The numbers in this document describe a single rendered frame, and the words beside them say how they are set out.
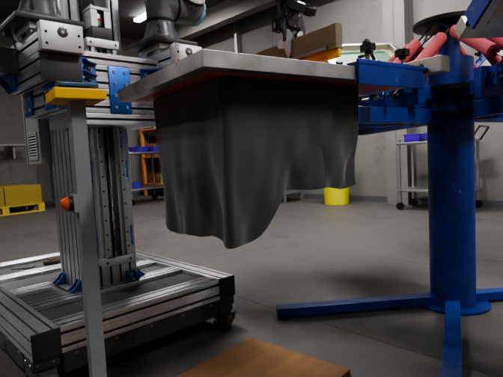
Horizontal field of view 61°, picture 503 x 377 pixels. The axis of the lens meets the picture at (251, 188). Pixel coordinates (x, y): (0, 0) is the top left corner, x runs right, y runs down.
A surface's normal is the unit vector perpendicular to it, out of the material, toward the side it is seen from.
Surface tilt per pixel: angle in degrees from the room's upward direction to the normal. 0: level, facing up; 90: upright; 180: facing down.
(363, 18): 90
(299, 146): 98
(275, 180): 91
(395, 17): 90
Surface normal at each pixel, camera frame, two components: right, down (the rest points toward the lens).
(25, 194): 0.76, 0.01
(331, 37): -0.82, 0.08
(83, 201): 0.57, 0.04
